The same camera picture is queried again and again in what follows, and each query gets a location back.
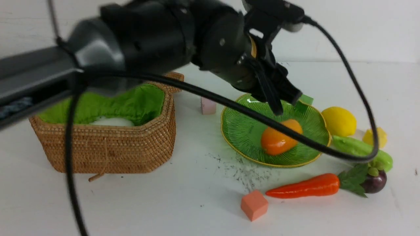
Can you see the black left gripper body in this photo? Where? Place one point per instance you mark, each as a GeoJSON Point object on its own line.
{"type": "Point", "coordinates": [225, 48]}

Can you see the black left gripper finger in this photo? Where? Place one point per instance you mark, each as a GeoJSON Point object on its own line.
{"type": "Point", "coordinates": [265, 91]}
{"type": "Point", "coordinates": [287, 91]}

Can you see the orange yellow mango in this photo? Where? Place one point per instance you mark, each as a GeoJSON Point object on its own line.
{"type": "Point", "coordinates": [274, 142]}

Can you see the yellow lemon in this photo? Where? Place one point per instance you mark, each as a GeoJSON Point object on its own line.
{"type": "Point", "coordinates": [339, 121]}

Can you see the green bitter gourd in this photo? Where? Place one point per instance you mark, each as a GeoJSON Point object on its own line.
{"type": "Point", "coordinates": [359, 148]}

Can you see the orange carrot with green leaves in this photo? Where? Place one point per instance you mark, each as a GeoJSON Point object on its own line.
{"type": "Point", "coordinates": [325, 185]}

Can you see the dark purple mangosteen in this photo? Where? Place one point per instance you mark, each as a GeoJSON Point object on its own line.
{"type": "Point", "coordinates": [376, 178]}

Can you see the white radish with green leaves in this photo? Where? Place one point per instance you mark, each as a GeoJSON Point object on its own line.
{"type": "Point", "coordinates": [113, 122]}

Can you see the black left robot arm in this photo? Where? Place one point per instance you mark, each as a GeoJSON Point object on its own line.
{"type": "Point", "coordinates": [127, 45]}

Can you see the green foam cube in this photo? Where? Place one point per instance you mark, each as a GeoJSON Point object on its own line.
{"type": "Point", "coordinates": [305, 99]}

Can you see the green glass leaf plate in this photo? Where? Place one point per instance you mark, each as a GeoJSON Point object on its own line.
{"type": "Point", "coordinates": [243, 134]}

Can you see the pink foam cube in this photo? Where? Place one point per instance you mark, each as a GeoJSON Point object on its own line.
{"type": "Point", "coordinates": [208, 107]}

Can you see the woven wicker basket lid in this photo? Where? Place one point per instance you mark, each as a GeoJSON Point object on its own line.
{"type": "Point", "coordinates": [170, 89]}

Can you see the woven wicker basket green lining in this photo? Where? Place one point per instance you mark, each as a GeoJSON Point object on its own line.
{"type": "Point", "coordinates": [120, 150]}

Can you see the orange foam cube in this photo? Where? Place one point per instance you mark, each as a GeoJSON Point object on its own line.
{"type": "Point", "coordinates": [254, 205]}

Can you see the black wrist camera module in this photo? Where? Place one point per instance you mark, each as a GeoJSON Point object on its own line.
{"type": "Point", "coordinates": [290, 14]}

